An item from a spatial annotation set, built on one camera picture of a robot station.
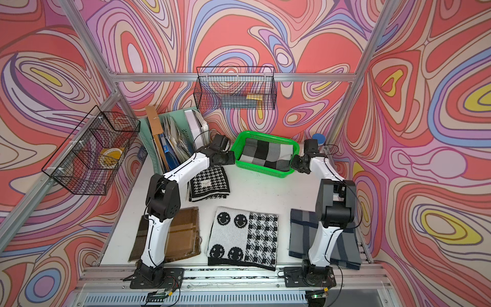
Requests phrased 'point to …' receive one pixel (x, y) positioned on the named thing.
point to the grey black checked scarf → (267, 154)
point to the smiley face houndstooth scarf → (240, 236)
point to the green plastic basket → (238, 144)
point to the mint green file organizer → (182, 119)
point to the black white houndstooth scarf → (211, 183)
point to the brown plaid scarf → (183, 240)
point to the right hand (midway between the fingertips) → (295, 168)
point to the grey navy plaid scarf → (303, 228)
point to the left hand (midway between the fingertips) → (234, 158)
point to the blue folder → (171, 161)
